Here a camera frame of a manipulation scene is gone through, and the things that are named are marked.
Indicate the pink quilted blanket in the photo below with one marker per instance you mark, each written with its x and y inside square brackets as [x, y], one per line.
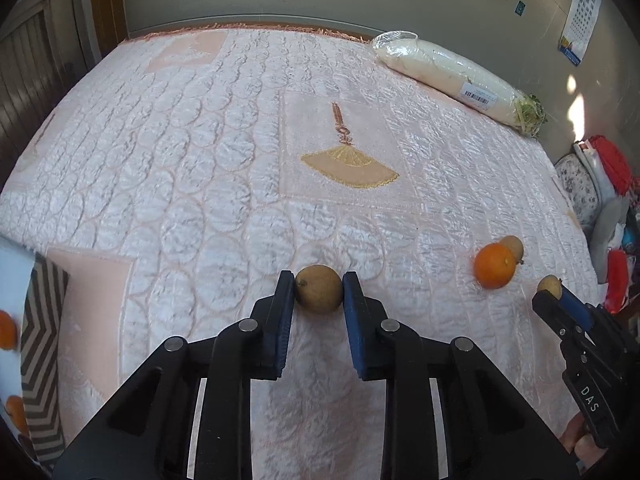
[200, 160]

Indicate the person's right hand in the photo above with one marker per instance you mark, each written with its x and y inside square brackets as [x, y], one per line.
[580, 447]

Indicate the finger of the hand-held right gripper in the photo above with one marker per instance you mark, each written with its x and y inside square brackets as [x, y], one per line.
[550, 310]
[575, 307]

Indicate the red cloth bundle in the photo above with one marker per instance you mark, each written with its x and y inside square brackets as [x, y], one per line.
[612, 165]

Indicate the red plastic bag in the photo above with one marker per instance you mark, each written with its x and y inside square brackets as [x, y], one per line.
[617, 280]

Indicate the white wall calendar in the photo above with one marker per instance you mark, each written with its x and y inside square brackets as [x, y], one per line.
[582, 15]

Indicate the brown slatted panel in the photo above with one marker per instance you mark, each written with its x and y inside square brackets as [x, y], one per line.
[30, 75]

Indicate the floral grey cushion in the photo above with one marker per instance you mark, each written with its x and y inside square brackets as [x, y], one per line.
[575, 180]

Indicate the brown longan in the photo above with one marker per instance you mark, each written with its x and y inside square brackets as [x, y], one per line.
[515, 246]
[318, 290]
[547, 286]

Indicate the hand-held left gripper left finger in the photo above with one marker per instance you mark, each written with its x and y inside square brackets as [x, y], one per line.
[282, 325]

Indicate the grey pillow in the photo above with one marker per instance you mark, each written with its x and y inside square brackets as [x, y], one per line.
[607, 220]

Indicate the orange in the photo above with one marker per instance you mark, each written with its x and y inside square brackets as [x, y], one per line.
[494, 266]
[17, 412]
[7, 331]

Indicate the wooden door frame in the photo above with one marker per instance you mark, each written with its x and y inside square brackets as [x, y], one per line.
[107, 5]

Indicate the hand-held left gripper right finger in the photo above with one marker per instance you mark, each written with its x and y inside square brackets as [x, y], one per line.
[352, 330]

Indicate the plastic wrapped white radish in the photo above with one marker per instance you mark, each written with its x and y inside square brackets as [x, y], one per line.
[450, 67]

